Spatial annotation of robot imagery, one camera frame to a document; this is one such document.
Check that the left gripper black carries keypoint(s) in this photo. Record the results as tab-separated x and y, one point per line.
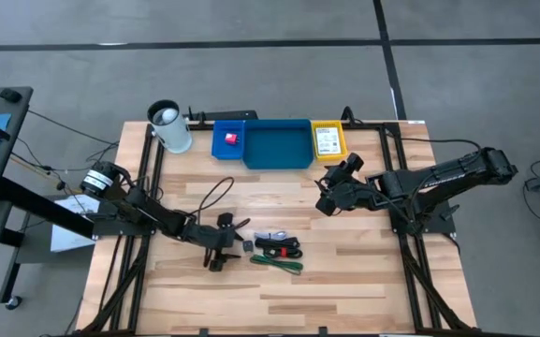
213	236

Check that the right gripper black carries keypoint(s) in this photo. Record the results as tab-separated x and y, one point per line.
356	192

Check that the black charger plug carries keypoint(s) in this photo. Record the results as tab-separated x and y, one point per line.
248	245

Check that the pink charger plug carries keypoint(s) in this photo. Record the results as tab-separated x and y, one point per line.
230	138

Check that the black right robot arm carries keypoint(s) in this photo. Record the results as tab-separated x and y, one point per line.
447	175

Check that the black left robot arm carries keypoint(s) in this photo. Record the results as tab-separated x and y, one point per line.
157	217

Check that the yellow bin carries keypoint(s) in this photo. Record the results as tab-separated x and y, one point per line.
330	158

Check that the large teal bin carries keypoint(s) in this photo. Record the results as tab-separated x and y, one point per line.
276	142

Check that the small blue bin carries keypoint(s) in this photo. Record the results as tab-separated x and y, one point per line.
220	150

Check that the black power strip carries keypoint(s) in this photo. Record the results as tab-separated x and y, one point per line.
232	115

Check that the white cylinder on stand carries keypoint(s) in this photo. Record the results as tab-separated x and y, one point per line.
173	133

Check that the white paper sheet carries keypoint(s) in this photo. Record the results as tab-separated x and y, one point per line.
70	234

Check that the dark grey side desk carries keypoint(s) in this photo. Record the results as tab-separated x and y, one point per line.
40	208

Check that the black computer mouse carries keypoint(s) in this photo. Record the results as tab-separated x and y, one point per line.
10	95

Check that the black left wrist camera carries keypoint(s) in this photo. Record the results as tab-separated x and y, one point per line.
225	220

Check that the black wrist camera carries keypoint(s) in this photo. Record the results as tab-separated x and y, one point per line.
354	162
225	220

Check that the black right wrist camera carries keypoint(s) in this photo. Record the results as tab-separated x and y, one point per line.
354	162

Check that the black aluminium table frame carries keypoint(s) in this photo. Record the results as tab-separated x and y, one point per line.
368	125

